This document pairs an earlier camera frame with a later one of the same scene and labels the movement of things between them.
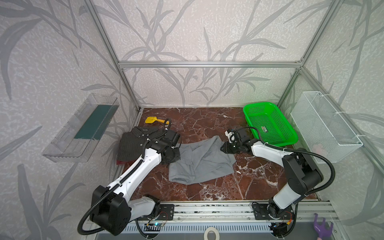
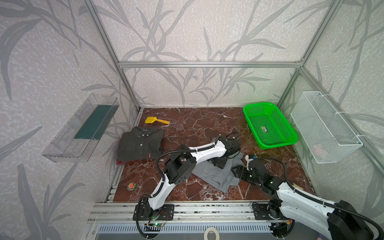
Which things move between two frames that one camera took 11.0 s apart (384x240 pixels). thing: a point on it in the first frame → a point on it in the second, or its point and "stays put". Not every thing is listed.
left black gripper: [147, 132] → [220, 161]
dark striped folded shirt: [131, 143] stays put
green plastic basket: [274, 129] stays put
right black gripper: [227, 145] → [241, 171]
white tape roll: [209, 229] stays put
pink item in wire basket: [318, 149] stays put
